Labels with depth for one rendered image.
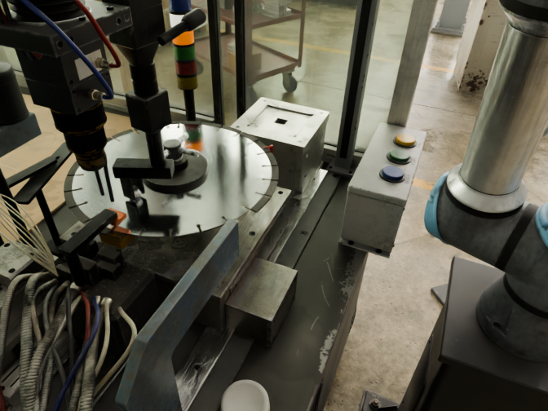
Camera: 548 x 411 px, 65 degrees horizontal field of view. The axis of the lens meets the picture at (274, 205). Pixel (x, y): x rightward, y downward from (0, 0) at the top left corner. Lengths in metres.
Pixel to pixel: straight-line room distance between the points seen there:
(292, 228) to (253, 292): 0.24
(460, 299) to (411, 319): 0.93
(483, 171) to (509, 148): 0.05
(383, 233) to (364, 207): 0.07
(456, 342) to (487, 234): 0.20
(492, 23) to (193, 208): 3.17
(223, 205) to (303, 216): 0.32
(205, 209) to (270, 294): 0.17
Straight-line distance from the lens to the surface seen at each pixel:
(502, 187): 0.70
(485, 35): 3.66
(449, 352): 0.80
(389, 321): 1.77
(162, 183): 0.72
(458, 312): 0.86
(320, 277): 0.84
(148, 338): 0.47
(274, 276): 0.74
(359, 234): 0.89
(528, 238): 0.74
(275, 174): 0.74
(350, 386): 1.59
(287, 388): 0.71
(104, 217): 0.64
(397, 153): 0.92
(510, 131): 0.64
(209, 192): 0.70
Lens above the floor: 1.37
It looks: 39 degrees down
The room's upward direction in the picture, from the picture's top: 2 degrees clockwise
